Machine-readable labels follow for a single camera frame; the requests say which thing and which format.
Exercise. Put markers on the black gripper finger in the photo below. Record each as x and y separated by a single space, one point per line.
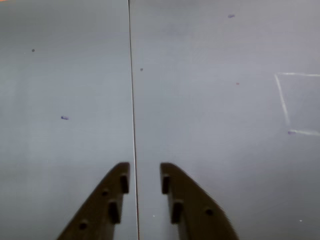
195 212
100 212

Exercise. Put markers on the grey mat with chalk square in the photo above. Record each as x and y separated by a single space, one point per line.
212 112

